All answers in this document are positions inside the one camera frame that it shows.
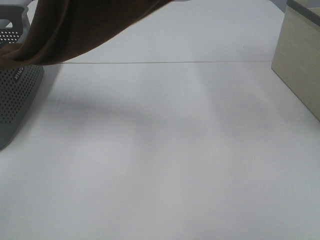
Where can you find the beige fabric storage box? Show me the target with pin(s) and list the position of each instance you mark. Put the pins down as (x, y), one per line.
(297, 56)

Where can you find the brown towel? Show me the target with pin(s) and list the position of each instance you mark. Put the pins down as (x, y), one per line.
(64, 29)

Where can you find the grey perforated plastic basket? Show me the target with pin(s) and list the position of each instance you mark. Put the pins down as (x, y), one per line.
(18, 86)

